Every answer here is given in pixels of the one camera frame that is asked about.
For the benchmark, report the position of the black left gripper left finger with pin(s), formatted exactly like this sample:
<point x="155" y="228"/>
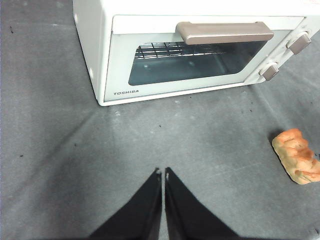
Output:
<point x="140" y="215"/>

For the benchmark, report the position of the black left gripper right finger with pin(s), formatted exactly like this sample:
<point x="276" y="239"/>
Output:
<point x="185" y="215"/>

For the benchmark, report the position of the golden bread loaf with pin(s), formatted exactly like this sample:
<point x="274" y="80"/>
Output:
<point x="296" y="155"/>

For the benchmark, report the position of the beige oven knob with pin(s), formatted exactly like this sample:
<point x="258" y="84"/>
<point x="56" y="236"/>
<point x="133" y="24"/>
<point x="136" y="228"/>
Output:
<point x="269" y="72"/>
<point x="298" y="43"/>

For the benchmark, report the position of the white Toshiba toaster oven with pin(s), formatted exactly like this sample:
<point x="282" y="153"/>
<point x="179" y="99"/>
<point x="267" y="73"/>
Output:
<point x="92" y="37"/>

